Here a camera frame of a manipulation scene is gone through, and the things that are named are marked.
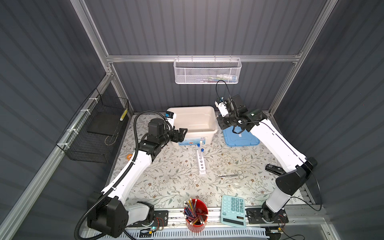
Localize metal scissors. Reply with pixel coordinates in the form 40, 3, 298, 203
217, 170, 245, 180

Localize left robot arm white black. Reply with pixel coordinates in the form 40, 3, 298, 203
74, 111, 188, 240

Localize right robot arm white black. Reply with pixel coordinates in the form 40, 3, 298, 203
215, 95, 318, 223

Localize blue plastic bin lid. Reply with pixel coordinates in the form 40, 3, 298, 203
223, 127, 260, 147

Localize white plastic storage bin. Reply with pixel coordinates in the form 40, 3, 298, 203
167, 106, 219, 147

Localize white test tube rack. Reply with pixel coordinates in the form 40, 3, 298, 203
197, 152, 207, 175

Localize yellow marker in basket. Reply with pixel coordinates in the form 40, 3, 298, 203
120, 109, 128, 121

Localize black stapler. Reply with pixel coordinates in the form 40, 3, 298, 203
265, 164, 286, 176

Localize red pencil cup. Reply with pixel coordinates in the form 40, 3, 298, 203
183, 199, 209, 233

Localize mint green calculator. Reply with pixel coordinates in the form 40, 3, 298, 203
221, 195, 247, 228

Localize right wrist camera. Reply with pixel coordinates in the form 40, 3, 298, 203
215, 97, 230, 118

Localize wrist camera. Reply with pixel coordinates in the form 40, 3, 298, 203
215, 97, 230, 118
165, 111, 177, 129

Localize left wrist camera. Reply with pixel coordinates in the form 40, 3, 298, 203
165, 111, 177, 129

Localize white wire wall basket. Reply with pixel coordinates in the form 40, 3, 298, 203
173, 58, 242, 85

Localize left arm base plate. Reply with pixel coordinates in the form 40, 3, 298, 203
127, 210, 169, 228

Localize black wire side basket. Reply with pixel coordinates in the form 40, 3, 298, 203
57, 90, 130, 164

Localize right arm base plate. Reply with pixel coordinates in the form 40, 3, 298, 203
246, 207, 289, 224

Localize white slotted cable duct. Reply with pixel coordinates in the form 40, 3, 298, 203
92, 227, 268, 240

